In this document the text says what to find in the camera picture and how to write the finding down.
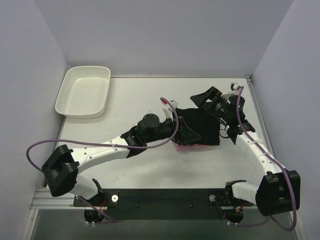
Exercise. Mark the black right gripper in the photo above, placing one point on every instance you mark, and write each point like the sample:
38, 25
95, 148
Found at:
213, 101

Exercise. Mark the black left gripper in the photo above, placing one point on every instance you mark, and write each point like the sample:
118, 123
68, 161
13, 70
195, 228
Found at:
180, 130

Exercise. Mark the black t shirt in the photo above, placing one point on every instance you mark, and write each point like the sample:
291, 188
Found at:
207, 126

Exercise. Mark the white plastic bin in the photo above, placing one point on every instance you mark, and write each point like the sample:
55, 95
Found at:
83, 93

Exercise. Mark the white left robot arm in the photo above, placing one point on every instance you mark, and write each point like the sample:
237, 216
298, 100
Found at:
63, 168

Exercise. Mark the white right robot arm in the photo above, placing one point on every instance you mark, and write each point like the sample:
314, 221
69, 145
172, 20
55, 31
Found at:
279, 189

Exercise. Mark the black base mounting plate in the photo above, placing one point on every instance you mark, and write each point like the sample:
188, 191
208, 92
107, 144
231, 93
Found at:
162, 204

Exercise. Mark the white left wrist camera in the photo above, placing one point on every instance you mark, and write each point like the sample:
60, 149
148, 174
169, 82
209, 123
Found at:
168, 107

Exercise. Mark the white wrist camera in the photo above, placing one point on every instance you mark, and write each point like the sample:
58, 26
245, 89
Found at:
234, 90
168, 107

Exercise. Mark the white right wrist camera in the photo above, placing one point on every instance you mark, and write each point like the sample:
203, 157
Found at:
234, 90

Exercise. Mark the aluminium front rail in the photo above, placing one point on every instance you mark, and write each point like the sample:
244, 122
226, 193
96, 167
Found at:
43, 200

